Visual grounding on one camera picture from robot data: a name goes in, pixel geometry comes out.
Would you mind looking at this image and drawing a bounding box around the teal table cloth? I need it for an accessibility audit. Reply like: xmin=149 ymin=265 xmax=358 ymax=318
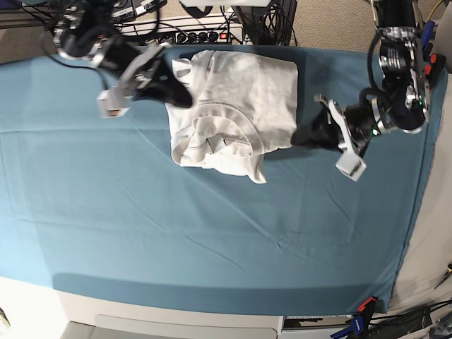
xmin=1 ymin=57 xmax=448 ymax=316

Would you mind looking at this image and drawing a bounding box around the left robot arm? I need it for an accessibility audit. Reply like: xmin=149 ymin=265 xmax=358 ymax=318
xmin=291 ymin=1 xmax=430 ymax=182

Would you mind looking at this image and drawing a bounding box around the white T-shirt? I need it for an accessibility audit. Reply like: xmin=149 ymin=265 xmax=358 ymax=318
xmin=166 ymin=50 xmax=298 ymax=184

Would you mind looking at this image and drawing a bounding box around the white drawer cabinet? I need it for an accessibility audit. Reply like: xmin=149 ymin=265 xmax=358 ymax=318
xmin=1 ymin=277 xmax=283 ymax=338

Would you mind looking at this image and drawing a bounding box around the blue clamp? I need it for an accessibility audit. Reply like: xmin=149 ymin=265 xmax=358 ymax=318
xmin=330 ymin=314 xmax=369 ymax=339
xmin=420 ymin=20 xmax=436 ymax=51

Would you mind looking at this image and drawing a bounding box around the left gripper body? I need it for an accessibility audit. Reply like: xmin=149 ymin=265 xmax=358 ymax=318
xmin=314 ymin=94 xmax=388 ymax=182

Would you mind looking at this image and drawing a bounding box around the black power strip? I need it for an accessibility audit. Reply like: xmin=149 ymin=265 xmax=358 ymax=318
xmin=155 ymin=29 xmax=243 ymax=45

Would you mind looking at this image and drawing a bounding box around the blue clamp top right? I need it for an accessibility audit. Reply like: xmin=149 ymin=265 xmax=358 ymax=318
xmin=420 ymin=20 xmax=436 ymax=51

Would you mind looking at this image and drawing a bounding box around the orange black clamp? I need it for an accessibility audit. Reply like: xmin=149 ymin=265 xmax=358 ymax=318
xmin=424 ymin=53 xmax=446 ymax=89
xmin=357 ymin=296 xmax=379 ymax=312

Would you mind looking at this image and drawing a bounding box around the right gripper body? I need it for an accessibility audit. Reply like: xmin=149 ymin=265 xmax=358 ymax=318
xmin=95 ymin=37 xmax=164 ymax=118

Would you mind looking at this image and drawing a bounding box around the orange black clamp bottom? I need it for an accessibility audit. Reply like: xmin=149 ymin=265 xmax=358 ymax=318
xmin=357 ymin=296 xmax=379 ymax=312

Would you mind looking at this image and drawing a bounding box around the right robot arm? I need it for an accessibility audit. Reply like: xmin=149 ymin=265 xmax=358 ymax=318
xmin=48 ymin=1 xmax=193 ymax=118

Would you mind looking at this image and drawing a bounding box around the orange black clamp top right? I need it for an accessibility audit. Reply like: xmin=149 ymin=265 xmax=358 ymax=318
xmin=424 ymin=53 xmax=446 ymax=89

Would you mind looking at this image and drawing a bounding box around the blue clamp bottom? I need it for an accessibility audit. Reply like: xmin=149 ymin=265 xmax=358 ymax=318
xmin=330 ymin=314 xmax=369 ymax=339

